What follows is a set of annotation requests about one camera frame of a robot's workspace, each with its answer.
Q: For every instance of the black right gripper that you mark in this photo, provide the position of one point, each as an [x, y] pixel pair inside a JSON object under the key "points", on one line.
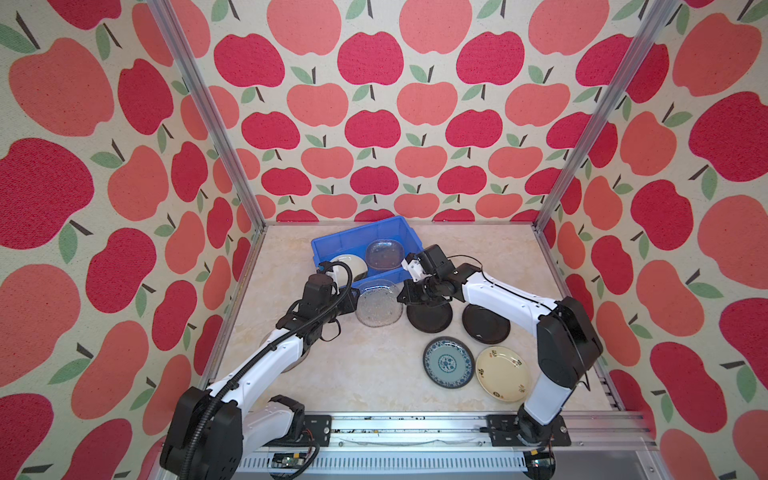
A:
{"points": [[406, 296]]}

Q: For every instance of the clear ribbed glass plate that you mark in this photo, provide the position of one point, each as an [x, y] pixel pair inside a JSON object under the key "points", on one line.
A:
{"points": [[384, 255]]}

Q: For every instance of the white plate with dark glaze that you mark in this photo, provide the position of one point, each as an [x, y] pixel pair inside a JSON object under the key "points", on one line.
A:
{"points": [[349, 263]]}

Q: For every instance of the aluminium frame post right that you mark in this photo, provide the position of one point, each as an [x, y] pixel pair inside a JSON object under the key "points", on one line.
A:
{"points": [[650, 28]]}

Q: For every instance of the blue plastic bin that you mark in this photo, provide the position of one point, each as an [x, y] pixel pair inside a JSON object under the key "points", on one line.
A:
{"points": [[356, 240]]}

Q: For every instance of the black plate right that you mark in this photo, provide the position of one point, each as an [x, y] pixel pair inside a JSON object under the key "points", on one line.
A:
{"points": [[485, 326]]}

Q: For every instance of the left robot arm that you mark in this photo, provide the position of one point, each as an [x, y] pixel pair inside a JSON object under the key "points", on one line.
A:
{"points": [[258, 372]]}

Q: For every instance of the black plate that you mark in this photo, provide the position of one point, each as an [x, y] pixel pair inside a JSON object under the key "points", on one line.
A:
{"points": [[485, 326], [430, 319]]}

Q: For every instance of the aluminium frame post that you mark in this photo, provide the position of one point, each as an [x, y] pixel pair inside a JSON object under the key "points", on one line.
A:
{"points": [[171, 29], [650, 28]]}

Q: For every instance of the clear textured glass plate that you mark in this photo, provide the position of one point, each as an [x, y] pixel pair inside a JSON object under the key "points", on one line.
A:
{"points": [[377, 304]]}

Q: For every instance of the blue patterned plate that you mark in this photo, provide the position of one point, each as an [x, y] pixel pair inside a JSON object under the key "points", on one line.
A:
{"points": [[448, 362]]}

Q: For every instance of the cream yellow plate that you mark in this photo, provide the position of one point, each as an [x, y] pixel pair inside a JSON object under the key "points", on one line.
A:
{"points": [[503, 374]]}

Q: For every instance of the black plate left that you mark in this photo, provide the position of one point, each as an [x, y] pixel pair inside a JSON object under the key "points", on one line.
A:
{"points": [[430, 319]]}

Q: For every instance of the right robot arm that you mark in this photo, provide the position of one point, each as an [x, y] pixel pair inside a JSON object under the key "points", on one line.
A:
{"points": [[567, 343]]}

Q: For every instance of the aluminium frame post left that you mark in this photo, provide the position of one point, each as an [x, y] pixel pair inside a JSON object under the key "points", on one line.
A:
{"points": [[171, 29]]}

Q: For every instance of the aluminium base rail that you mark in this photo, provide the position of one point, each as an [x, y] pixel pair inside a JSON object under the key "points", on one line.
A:
{"points": [[278, 443]]}

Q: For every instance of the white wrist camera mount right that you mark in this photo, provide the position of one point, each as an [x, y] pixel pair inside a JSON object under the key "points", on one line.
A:
{"points": [[412, 265]]}

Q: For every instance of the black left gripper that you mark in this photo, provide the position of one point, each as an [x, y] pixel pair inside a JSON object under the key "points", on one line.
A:
{"points": [[349, 303]]}

